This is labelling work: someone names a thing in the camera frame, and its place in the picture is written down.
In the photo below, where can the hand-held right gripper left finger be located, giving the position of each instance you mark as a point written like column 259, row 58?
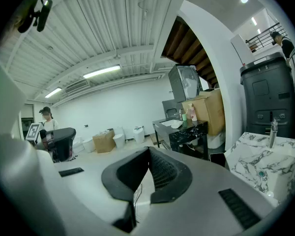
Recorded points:
column 93, row 193

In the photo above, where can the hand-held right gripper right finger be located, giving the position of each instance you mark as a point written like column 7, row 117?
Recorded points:
column 199, row 205

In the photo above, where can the small cardboard box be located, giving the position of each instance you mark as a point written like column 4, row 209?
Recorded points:
column 103, row 142

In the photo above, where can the white toilet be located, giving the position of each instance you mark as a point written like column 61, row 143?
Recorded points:
column 119, row 139

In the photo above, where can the black office chair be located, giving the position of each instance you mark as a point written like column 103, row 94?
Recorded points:
column 61, row 141

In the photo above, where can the black marble vanity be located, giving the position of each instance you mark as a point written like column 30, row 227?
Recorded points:
column 186, row 134

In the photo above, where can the white marble sink block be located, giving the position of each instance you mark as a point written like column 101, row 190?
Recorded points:
column 273, row 166

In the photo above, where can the white rectangular sink basin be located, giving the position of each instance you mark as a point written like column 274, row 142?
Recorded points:
column 166, row 122

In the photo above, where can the green cup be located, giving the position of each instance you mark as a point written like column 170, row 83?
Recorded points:
column 184, row 117

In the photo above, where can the large cardboard box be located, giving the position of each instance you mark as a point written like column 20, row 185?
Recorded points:
column 206, row 112

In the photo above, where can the chrome basin faucet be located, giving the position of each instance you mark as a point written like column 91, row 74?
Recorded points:
column 180, row 113

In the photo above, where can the slim chrome faucet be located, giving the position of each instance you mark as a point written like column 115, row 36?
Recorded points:
column 273, row 134

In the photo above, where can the ceiling air vent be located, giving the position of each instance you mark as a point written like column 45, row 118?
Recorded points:
column 78, row 86

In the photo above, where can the short ceiling light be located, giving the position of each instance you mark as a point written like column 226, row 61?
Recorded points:
column 53, row 92

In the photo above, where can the long ceiling light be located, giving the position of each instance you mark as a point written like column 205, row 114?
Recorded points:
column 102, row 71

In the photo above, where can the gray glass-front appliance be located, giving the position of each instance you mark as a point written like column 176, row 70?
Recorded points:
column 184, row 82

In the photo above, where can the black plastic cabinet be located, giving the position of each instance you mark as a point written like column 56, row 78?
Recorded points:
column 270, row 99

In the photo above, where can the wooden staircase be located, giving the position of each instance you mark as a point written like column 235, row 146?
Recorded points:
column 186, row 48

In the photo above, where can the white panel box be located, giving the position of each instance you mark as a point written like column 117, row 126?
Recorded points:
column 242, row 49

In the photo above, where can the black metal railing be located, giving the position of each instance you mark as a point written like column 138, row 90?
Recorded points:
column 260, row 37

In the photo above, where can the black head-mounted camera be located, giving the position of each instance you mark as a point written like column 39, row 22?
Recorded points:
column 39, row 13

